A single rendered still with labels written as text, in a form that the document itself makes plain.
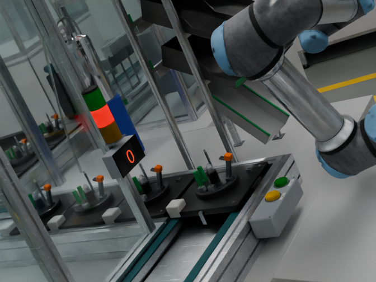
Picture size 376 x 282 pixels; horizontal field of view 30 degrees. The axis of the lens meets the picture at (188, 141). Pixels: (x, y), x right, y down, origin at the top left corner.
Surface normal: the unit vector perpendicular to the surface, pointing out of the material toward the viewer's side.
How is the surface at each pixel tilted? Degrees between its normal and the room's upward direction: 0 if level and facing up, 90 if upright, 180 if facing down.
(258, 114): 45
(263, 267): 0
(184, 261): 0
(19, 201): 90
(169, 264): 0
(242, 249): 90
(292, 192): 90
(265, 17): 65
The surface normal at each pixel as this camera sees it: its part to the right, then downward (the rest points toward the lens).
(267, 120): 0.24, -0.66
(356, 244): -0.39, -0.86
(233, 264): 0.81, -0.15
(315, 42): 0.06, 0.83
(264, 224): -0.43, 0.48
